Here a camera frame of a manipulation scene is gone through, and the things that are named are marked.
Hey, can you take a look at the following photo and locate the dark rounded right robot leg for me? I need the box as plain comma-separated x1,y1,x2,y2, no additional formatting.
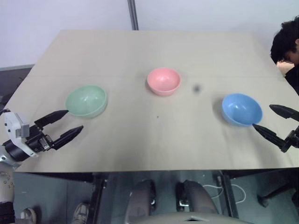
176,179,220,220

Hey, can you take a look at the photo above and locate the person with dark hair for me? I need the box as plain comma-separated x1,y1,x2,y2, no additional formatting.
270,20,299,96

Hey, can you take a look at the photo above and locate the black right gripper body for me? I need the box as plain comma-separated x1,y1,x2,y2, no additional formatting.
279,127,299,154

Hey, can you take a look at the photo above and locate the black table leg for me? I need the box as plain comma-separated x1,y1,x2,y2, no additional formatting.
216,170,239,219
90,172,108,224

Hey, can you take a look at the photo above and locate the grey metal pole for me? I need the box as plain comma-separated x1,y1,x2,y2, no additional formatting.
127,0,139,31

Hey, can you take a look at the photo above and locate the white floor cable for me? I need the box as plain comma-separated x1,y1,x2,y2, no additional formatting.
202,184,247,205

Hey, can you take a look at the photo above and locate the dark grey cabinet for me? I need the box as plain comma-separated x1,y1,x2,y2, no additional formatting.
0,64,35,110

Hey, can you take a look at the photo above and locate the pink-red plastic bowl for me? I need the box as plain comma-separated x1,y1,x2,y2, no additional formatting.
147,67,182,97

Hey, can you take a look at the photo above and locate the black chair base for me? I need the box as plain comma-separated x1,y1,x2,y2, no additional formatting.
256,181,299,209

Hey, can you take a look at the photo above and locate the grey sneaker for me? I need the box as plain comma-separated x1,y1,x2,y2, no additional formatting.
72,202,91,224
21,208,38,224

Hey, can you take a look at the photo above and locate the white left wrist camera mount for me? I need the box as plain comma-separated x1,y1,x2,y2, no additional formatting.
3,112,39,157

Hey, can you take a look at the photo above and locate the green plastic bowl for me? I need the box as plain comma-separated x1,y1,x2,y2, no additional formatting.
64,84,108,119

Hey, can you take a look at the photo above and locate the dark rounded left robot leg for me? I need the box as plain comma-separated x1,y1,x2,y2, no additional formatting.
127,179,157,224

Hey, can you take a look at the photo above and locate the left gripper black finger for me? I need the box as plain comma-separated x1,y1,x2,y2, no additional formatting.
34,109,70,130
51,125,84,150

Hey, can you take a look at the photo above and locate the dark rounded robot leg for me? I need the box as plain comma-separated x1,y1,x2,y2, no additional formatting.
127,179,157,224
176,179,220,220

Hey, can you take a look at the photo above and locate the blue plastic bowl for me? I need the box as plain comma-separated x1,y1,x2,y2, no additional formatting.
221,93,263,127

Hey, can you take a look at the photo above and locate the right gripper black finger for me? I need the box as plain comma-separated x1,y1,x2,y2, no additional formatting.
269,104,299,121
252,124,286,148

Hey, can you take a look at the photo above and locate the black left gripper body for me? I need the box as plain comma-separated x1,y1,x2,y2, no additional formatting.
24,124,56,153

